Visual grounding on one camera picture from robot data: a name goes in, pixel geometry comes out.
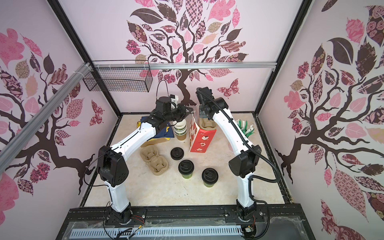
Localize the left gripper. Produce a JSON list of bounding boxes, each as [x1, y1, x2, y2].
[[164, 102, 193, 122]]

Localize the single pulp cup carrier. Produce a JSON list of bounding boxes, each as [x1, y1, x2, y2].
[[199, 118, 218, 131]]

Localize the red white paper bag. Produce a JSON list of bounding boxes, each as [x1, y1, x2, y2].
[[189, 113, 217, 153]]

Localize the black cup lid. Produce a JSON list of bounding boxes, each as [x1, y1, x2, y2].
[[202, 168, 219, 182], [178, 160, 195, 173]]

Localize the green paper coffee cup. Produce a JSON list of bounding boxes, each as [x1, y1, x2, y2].
[[181, 172, 193, 179]]

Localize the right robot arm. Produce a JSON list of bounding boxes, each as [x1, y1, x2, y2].
[[196, 87, 281, 221]]

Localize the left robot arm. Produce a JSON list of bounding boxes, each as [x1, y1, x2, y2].
[[97, 95, 193, 225]]

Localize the stack of paper cups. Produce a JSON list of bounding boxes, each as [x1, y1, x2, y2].
[[174, 120, 187, 141]]

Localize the blue napkin stack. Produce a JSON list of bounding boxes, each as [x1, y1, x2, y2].
[[137, 116, 174, 140]]

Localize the stack of black lids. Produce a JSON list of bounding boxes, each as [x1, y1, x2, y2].
[[170, 147, 184, 161]]

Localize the green white straw packets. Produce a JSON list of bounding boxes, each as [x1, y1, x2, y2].
[[236, 119, 255, 138]]

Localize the pulp cup carrier tray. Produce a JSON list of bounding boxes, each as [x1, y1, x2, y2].
[[140, 145, 169, 176]]

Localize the black wire basket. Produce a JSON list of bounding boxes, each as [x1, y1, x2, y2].
[[83, 60, 153, 93]]

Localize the aluminium frame bar back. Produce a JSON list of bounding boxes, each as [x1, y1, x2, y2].
[[94, 62, 277, 70]]

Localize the aluminium frame bar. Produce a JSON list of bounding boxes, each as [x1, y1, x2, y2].
[[0, 62, 92, 175], [94, 62, 277, 70]]

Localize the white cable duct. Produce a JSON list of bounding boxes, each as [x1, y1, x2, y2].
[[68, 226, 242, 240]]

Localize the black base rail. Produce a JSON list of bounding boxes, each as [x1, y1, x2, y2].
[[57, 204, 315, 240]]

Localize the aluminium frame bar left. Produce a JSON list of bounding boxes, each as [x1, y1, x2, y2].
[[0, 62, 92, 175]]

